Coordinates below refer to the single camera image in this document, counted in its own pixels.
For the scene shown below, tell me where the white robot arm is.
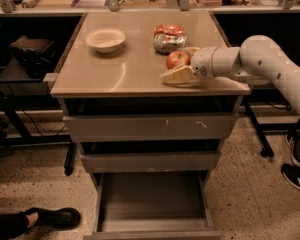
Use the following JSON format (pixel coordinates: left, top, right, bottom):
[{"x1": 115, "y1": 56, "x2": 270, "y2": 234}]
[{"x1": 160, "y1": 35, "x2": 300, "y2": 116}]

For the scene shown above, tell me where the black leather shoe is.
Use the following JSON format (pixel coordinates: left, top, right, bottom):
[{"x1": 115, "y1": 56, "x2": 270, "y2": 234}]
[{"x1": 25, "y1": 208, "x2": 81, "y2": 230}]

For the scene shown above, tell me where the red apple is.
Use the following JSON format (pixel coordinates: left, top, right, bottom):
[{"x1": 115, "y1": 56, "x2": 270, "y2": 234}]
[{"x1": 166, "y1": 50, "x2": 190, "y2": 69}]

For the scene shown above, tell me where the open bottom drawer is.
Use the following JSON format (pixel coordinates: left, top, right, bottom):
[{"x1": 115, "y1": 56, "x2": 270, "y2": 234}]
[{"x1": 83, "y1": 172, "x2": 223, "y2": 240}]

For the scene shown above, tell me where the white bowl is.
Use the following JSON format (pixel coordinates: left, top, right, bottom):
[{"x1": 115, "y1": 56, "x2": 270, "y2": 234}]
[{"x1": 85, "y1": 28, "x2": 126, "y2": 53}]

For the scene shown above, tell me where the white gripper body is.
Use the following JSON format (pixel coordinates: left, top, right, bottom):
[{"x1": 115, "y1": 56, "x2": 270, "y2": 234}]
[{"x1": 190, "y1": 47, "x2": 216, "y2": 79}]

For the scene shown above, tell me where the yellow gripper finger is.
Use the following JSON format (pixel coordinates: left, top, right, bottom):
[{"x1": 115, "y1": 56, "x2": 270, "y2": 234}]
[
  {"x1": 160, "y1": 66, "x2": 197, "y2": 85},
  {"x1": 182, "y1": 47, "x2": 200, "y2": 57}
]

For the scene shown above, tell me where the middle drawer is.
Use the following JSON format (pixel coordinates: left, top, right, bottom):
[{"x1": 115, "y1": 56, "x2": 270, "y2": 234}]
[{"x1": 80, "y1": 151, "x2": 221, "y2": 173}]

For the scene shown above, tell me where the top drawer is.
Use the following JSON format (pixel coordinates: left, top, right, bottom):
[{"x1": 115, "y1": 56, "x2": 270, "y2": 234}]
[{"x1": 63, "y1": 113, "x2": 237, "y2": 142}]

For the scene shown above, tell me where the grey cabinet with tabletop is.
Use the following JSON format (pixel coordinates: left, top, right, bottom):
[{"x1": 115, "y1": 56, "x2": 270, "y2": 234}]
[{"x1": 50, "y1": 10, "x2": 253, "y2": 185}]

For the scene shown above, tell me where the dark bag on shelf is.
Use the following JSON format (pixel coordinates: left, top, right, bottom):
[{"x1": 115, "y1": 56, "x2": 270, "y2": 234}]
[{"x1": 9, "y1": 35, "x2": 56, "y2": 79}]

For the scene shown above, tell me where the orange chip bag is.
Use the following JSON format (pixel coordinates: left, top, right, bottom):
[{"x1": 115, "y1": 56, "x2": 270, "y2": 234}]
[{"x1": 154, "y1": 24, "x2": 186, "y2": 36}]

